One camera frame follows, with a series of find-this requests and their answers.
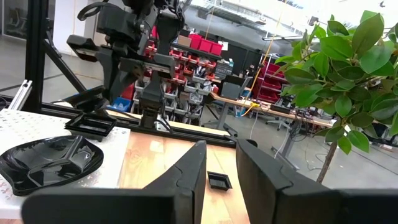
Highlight grey monitor back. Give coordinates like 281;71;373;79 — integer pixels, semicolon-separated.
219;76;252;101

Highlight parts bin shelving rack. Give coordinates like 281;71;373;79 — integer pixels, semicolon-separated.
124;24;224;121

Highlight red plastic storage bin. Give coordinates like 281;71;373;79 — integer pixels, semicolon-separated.
210;42;224;57
198;37;214;53
188;33;203;50

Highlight wooden work desk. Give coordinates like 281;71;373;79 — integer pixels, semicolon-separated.
211;91;333;158

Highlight green potted plant black pot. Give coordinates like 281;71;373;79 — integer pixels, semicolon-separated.
275;9;398;184

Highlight silver aluminium extrusion piece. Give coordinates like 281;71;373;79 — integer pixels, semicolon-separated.
7;79;34;111

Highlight white perforated metal shelf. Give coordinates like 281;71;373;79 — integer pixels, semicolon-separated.
0;108;131;220

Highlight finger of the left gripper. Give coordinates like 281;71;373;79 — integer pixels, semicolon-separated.
139;74;165;127
63;62;137;113

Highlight brown cardboard box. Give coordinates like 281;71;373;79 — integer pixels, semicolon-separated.
177;34;193;48

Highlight black aluminium table frame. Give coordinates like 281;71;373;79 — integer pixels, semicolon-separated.
0;0;259;149

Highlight blue plastic bin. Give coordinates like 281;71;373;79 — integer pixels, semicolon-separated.
107;96;131;112

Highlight yellow hanging cable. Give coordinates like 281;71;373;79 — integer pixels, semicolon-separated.
242;0;289;118

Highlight red bin rack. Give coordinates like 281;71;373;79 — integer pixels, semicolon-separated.
253;60;292;103

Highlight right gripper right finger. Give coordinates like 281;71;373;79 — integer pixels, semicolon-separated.
235;139;398;224

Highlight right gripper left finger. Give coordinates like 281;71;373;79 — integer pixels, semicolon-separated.
21;139;208;224

